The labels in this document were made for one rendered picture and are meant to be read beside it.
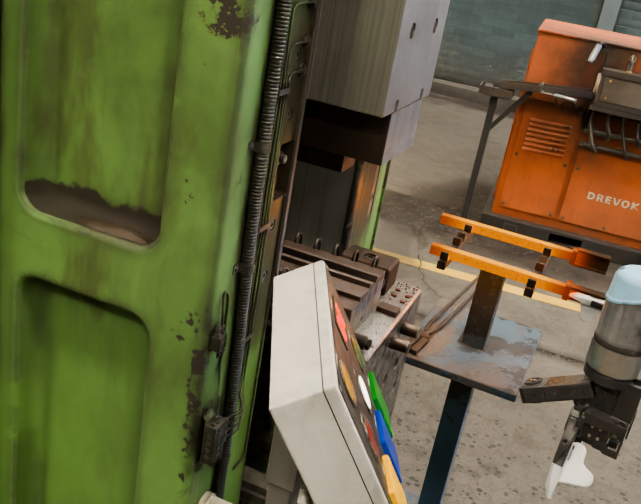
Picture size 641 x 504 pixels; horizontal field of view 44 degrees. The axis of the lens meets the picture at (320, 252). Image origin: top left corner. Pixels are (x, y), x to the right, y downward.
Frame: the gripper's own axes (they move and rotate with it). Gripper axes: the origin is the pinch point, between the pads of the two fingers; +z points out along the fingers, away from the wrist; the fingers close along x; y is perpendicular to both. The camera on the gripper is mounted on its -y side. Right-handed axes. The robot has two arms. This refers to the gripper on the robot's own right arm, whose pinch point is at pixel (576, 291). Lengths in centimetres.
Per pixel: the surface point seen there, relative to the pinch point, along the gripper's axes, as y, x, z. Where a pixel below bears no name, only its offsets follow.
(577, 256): 0.0, 24.0, 3.0
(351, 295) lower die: -2, -43, 39
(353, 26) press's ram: -53, -53, 45
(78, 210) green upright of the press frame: -16, -76, 79
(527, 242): -0.1, 22.7, 15.8
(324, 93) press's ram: -41, -53, 48
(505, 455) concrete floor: 97, 75, 8
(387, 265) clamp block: -0.9, -21.8, 38.9
